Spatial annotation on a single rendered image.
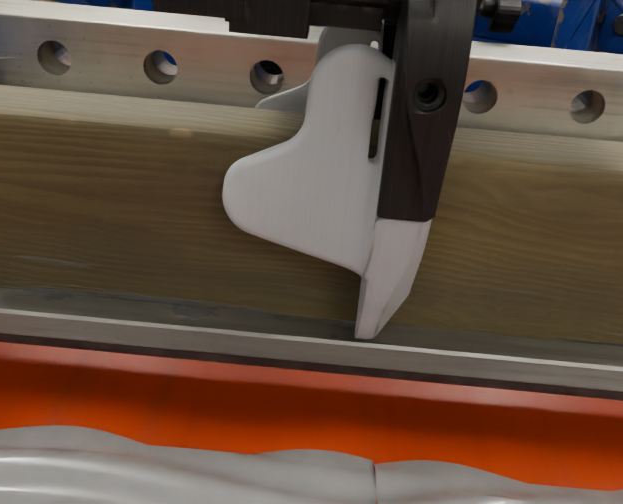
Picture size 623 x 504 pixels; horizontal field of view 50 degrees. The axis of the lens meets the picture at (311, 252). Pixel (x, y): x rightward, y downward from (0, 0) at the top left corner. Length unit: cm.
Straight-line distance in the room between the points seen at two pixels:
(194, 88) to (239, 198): 26
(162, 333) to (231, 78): 24
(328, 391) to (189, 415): 5
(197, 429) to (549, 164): 15
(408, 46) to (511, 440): 16
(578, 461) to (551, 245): 8
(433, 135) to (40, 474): 16
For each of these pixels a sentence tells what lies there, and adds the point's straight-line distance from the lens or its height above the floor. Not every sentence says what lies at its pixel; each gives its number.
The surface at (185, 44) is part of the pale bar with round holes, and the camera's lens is 44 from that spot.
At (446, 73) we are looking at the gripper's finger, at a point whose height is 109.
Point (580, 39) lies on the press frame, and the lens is 87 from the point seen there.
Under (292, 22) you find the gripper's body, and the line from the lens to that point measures 17.
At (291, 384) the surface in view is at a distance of 26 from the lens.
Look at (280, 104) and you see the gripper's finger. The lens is 25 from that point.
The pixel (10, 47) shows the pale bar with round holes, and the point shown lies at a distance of 48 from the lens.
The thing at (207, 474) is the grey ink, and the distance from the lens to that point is 22.
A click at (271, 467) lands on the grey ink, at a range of 23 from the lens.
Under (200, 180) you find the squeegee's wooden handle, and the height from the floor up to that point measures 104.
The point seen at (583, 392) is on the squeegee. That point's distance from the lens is 28.
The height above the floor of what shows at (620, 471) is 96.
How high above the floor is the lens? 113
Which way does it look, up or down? 29 degrees down
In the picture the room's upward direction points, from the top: 5 degrees clockwise
